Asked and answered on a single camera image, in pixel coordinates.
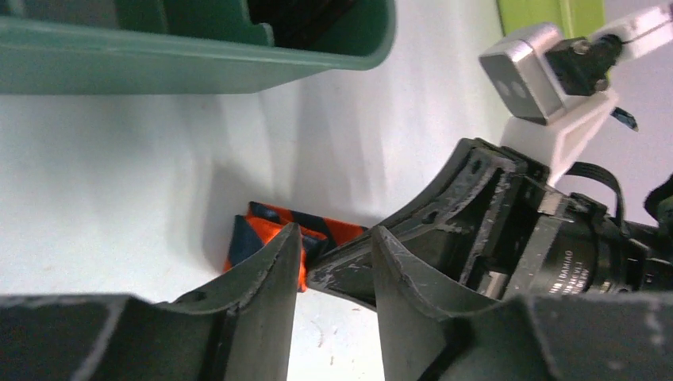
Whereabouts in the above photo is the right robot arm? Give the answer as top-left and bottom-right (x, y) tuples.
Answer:
(380, 139), (672, 314)

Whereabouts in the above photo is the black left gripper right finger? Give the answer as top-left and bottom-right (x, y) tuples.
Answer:
(371, 227), (672, 380)

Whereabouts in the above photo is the orange navy striped tie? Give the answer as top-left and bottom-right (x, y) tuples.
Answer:
(222, 201), (369, 294)

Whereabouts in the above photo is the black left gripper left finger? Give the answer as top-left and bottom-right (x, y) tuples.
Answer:
(1, 224), (302, 380)

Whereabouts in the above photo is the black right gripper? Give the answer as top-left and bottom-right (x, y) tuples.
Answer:
(307, 139), (672, 310)

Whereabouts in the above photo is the navy floral gold tie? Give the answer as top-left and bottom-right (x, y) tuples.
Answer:
(611, 107), (639, 132)

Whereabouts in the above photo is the lime green plastic bin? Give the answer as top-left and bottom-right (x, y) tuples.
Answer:
(496, 0), (606, 37)

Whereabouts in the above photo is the green compartment organizer tray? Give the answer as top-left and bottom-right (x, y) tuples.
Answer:
(1, 1), (396, 95)

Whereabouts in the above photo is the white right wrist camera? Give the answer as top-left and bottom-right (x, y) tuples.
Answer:
(479, 2), (672, 187)

